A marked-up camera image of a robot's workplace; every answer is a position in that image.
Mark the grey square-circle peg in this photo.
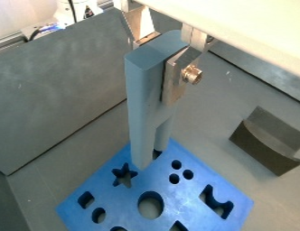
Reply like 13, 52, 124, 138
124, 30, 186, 170

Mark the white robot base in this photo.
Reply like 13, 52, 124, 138
54, 0, 103, 25

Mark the black cable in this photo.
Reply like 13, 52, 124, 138
28, 0, 79, 42

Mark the blue shape-sorting board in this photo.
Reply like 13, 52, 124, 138
56, 141, 254, 231

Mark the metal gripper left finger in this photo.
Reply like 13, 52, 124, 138
119, 0, 160, 50

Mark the grey foam wall panel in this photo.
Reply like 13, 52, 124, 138
0, 9, 130, 175

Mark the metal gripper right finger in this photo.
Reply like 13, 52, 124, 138
160, 24, 217, 106

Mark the dark grey foam block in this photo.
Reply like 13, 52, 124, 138
230, 106, 300, 176

